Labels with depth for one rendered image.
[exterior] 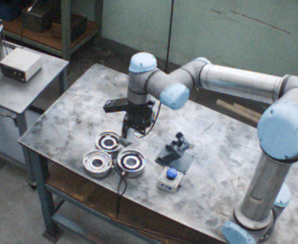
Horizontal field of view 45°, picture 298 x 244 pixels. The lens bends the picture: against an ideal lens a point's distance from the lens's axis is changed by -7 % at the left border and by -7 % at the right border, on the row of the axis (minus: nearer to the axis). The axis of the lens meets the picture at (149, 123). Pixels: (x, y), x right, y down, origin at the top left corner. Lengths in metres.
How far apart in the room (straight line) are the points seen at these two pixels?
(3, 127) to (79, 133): 0.97
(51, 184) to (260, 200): 0.98
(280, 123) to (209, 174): 0.70
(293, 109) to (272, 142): 0.09
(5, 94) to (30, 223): 0.76
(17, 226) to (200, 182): 1.18
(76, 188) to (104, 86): 0.47
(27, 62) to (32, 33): 1.21
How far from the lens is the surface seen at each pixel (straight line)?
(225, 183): 1.47
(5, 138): 2.36
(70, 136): 1.53
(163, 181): 1.36
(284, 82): 0.98
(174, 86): 1.06
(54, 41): 3.06
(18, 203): 2.32
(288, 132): 0.82
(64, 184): 1.69
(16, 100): 1.89
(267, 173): 0.94
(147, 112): 1.20
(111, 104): 1.26
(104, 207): 1.62
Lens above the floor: 1.93
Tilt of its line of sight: 45 degrees down
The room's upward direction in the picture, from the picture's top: 9 degrees clockwise
